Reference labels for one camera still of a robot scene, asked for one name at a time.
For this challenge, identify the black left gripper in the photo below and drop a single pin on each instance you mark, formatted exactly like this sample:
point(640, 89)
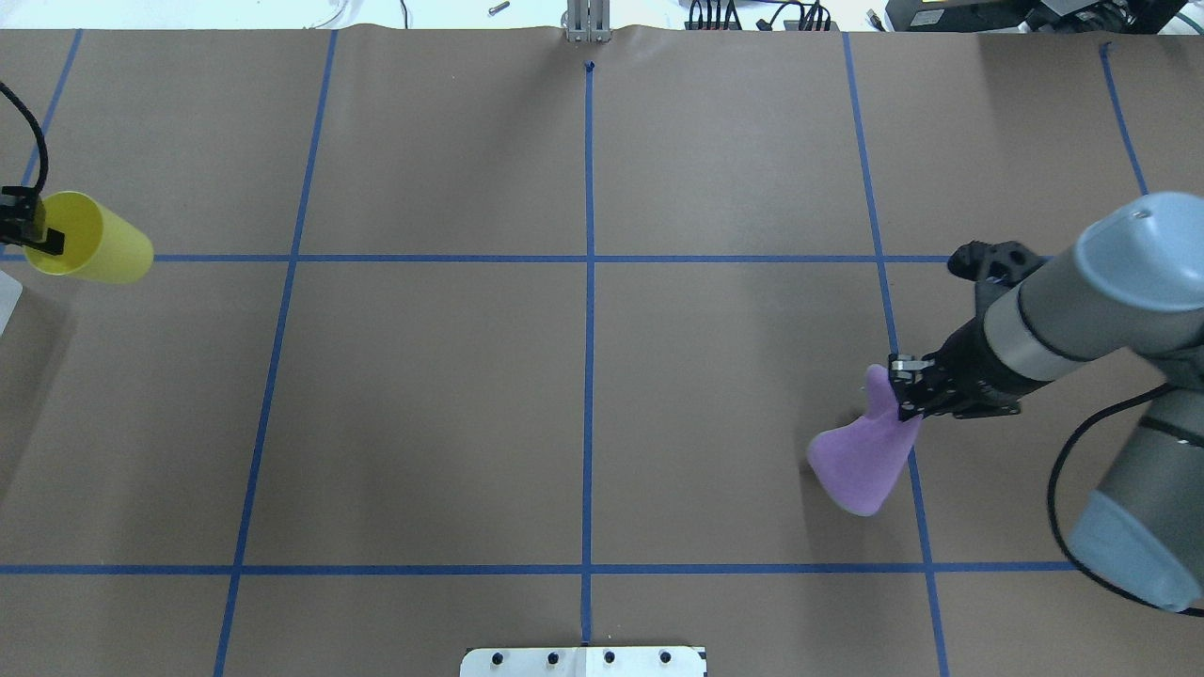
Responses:
point(19, 220)

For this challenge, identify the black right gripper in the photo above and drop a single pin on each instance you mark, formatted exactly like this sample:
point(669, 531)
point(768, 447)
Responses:
point(969, 363)

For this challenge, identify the yellow plastic cup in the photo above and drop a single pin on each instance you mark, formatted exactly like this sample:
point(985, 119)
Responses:
point(99, 245)

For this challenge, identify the purple cloth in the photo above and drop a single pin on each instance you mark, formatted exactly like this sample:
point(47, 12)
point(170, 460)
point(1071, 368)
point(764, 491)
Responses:
point(859, 464)

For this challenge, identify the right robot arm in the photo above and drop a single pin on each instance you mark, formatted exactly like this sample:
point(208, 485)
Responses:
point(1118, 307)

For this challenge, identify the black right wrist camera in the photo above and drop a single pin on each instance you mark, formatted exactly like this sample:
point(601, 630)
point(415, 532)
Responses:
point(1004, 264)

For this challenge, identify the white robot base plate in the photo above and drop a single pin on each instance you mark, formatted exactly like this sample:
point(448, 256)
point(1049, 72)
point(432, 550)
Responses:
point(586, 661)

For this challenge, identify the aluminium frame post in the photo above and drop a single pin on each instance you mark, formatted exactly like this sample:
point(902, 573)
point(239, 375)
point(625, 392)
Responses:
point(587, 21)

